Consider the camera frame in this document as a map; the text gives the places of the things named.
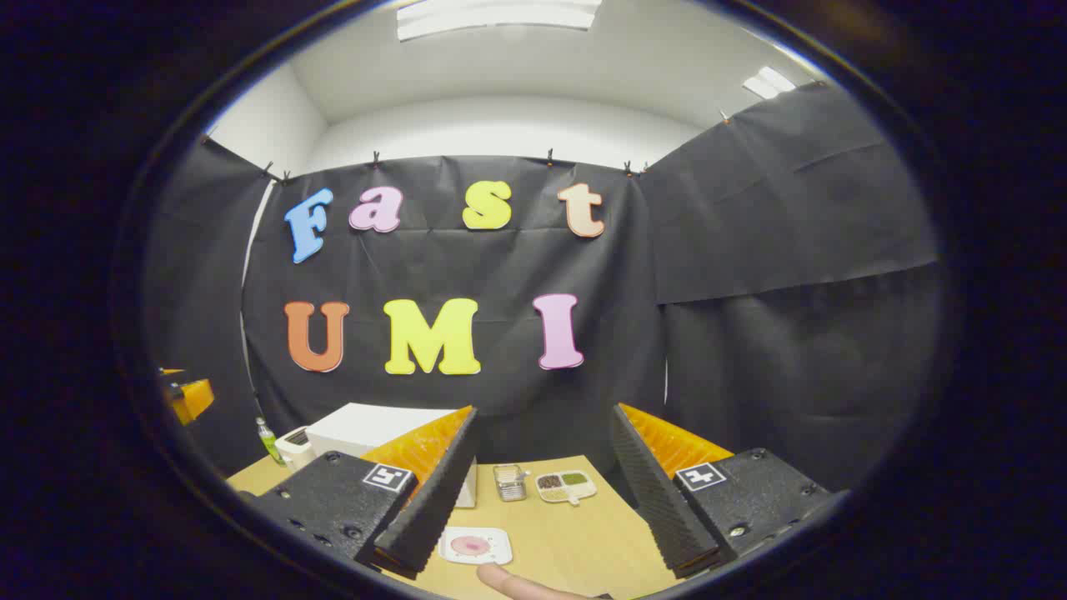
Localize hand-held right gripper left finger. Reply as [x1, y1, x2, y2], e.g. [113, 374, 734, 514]
[240, 405, 480, 582]

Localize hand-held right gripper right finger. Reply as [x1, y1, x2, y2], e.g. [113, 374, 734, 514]
[611, 403, 836, 580]

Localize white square plate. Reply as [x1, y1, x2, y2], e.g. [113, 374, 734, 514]
[438, 526, 513, 566]

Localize white microwave oven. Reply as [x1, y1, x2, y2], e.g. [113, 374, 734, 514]
[304, 402, 478, 509]

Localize green label drink bottle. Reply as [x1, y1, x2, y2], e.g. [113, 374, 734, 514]
[255, 417, 284, 466]

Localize divided dish of beans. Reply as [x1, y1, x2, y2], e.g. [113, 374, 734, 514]
[534, 470, 598, 507]

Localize white toaster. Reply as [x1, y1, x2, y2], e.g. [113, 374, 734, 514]
[275, 427, 316, 472]

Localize black backdrop cloth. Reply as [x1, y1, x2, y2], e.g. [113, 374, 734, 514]
[142, 82, 947, 501]

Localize small ceiling light panel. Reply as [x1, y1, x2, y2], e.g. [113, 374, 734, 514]
[743, 66, 798, 100]

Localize large ceiling light panel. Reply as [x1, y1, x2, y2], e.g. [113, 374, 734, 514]
[396, 0, 603, 43]

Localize metal wire rack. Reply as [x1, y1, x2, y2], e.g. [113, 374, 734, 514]
[493, 463, 530, 503]

